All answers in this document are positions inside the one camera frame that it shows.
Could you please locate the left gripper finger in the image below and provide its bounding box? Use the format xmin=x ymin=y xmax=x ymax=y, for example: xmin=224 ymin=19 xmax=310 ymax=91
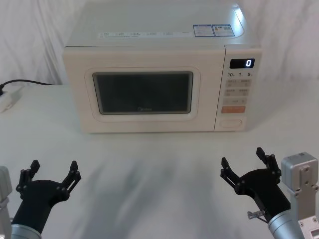
xmin=16 ymin=159 xmax=41 ymax=193
xmin=56 ymin=160 xmax=82 ymax=197

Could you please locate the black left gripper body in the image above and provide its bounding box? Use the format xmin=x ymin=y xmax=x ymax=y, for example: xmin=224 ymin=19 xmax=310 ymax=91
xmin=11 ymin=179 xmax=68 ymax=234

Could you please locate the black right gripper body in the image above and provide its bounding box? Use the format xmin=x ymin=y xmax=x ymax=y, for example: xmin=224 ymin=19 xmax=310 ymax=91
xmin=235 ymin=168 xmax=292 ymax=225

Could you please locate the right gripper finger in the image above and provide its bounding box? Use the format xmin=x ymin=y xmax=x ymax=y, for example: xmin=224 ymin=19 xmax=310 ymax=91
xmin=220 ymin=156 xmax=244 ymax=195
xmin=256 ymin=147 xmax=282 ymax=186

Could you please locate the white table cloth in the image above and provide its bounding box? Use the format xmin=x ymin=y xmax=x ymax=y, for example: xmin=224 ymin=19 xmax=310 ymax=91
xmin=0 ymin=83 xmax=319 ymax=239

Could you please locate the oven control panel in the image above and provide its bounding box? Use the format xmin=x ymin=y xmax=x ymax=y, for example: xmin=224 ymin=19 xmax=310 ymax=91
xmin=213 ymin=44 xmax=264 ymax=132

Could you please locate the white power strip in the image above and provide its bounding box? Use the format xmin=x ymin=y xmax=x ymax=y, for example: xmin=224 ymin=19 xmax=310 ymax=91
xmin=0 ymin=87 xmax=24 ymax=113

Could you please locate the white curtain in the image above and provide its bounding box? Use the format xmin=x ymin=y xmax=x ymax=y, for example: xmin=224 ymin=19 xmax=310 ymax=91
xmin=0 ymin=0 xmax=319 ymax=87

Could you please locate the cream microwave oven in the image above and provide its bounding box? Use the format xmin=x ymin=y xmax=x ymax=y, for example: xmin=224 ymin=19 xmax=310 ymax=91
xmin=62 ymin=1 xmax=264 ymax=135

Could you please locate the blue bordered sticker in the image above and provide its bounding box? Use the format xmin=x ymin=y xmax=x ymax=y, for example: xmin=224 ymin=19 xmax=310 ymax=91
xmin=192 ymin=24 xmax=214 ymax=38
xmin=211 ymin=23 xmax=235 ymax=38

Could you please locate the long white strip sticker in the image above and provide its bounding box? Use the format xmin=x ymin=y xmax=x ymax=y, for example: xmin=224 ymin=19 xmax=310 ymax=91
xmin=98 ymin=31 xmax=194 ymax=39

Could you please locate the thin cable with silver plug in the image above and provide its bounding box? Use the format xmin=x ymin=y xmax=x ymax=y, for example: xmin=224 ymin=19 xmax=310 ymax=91
xmin=247 ymin=210 xmax=269 ymax=224

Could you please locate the black power cable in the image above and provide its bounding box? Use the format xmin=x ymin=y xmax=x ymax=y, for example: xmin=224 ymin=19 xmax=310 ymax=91
xmin=0 ymin=79 xmax=54 ymax=97

